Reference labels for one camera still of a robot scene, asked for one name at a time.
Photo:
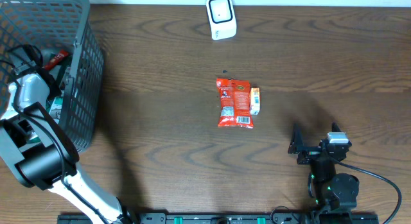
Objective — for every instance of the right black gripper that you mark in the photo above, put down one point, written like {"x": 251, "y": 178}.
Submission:
{"x": 297, "y": 145}

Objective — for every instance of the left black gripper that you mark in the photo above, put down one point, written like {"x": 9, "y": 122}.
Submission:
{"x": 51, "y": 88}

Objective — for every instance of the small orange white box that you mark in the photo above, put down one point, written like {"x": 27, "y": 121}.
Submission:
{"x": 255, "y": 101}

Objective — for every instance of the red snack bag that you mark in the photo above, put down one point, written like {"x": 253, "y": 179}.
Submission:
{"x": 234, "y": 103}

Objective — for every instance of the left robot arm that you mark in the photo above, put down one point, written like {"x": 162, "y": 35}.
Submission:
{"x": 38, "y": 152}

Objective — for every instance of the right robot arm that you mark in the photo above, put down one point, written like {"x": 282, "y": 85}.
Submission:
{"x": 335, "y": 193}

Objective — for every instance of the white barcode scanner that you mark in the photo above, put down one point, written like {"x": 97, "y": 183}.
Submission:
{"x": 222, "y": 19}

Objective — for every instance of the red stick sachet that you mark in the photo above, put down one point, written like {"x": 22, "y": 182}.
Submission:
{"x": 62, "y": 54}

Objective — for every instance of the grey plastic mesh basket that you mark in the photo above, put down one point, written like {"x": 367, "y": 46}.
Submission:
{"x": 52, "y": 25}

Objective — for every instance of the dark green flat package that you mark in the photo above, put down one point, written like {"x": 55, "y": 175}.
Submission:
{"x": 57, "y": 105}

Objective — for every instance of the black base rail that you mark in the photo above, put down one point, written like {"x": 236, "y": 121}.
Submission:
{"x": 279, "y": 217}

